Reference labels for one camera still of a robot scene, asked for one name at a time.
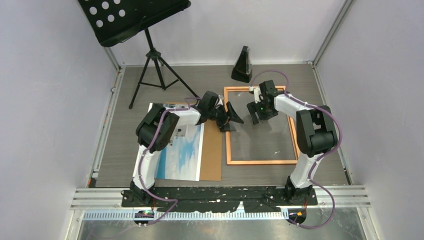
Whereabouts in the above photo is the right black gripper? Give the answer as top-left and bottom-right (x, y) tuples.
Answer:
(247, 98), (279, 126)

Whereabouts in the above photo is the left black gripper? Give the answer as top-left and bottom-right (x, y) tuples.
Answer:
(207, 102), (243, 133)

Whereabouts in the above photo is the clear acrylic sheet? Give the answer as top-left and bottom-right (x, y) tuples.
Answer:
(228, 92), (295, 161)

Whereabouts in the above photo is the orange wooden picture frame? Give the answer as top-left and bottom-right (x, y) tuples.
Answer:
(223, 86), (301, 166)

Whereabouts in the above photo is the brown cardboard backing board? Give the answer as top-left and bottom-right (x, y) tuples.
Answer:
(165, 120), (223, 182)

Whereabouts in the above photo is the building and sky photo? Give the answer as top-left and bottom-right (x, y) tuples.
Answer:
(133, 103), (204, 188)

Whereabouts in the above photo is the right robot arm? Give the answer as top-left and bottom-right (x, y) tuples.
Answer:
(246, 80), (339, 205)

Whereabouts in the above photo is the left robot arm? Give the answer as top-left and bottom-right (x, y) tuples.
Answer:
(130, 91), (244, 207)

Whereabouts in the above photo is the black metronome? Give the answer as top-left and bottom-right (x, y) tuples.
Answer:
(231, 45), (252, 83)

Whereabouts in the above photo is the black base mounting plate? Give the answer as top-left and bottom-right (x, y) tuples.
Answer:
(121, 186), (318, 213)

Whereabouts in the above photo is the black music stand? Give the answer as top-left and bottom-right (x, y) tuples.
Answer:
(78, 0), (198, 109)

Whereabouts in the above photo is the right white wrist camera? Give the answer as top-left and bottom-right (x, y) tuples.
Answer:
(248, 86), (263, 104)

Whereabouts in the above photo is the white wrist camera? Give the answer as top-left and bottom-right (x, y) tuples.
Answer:
(215, 95), (224, 106)
(248, 86), (263, 104)

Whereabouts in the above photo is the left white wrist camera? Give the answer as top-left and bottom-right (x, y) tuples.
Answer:
(215, 95), (224, 106)

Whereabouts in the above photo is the white slotted cable duct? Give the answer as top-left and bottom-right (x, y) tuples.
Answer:
(82, 209), (289, 221)

